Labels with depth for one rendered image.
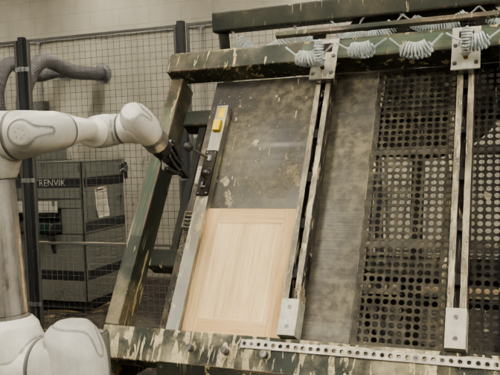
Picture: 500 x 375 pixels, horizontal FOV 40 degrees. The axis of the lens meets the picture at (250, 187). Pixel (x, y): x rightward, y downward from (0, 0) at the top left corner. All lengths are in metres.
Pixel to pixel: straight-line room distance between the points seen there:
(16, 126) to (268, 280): 1.06
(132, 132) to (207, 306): 0.67
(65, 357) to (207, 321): 0.75
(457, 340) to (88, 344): 1.06
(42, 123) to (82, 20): 6.94
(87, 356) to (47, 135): 0.57
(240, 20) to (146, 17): 4.93
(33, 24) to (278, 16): 6.08
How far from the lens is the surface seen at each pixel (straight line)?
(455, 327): 2.17
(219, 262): 2.50
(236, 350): 2.33
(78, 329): 1.83
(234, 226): 2.54
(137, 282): 2.65
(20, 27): 9.24
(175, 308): 2.48
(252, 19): 3.38
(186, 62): 2.98
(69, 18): 8.83
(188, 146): 2.63
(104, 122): 2.33
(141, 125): 2.27
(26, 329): 1.93
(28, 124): 1.78
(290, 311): 2.28
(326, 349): 2.23
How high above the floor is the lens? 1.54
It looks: 3 degrees down
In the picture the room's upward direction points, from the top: 2 degrees counter-clockwise
